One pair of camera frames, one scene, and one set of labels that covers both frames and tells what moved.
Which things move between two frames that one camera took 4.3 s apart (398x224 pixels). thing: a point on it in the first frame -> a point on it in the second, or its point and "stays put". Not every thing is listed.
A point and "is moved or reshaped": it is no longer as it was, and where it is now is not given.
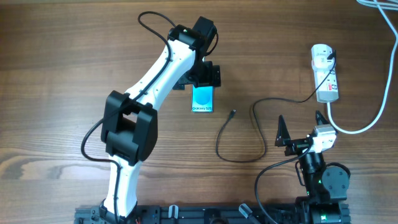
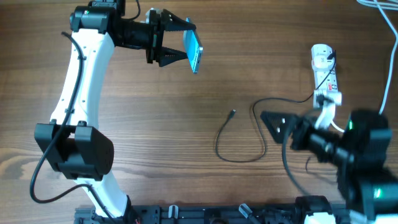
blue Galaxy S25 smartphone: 203,99 is moved or reshaped
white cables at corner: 389,4 stays put
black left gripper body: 202,74 -> 153,38
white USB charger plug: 321,62 stays put
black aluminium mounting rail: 214,214 stays put
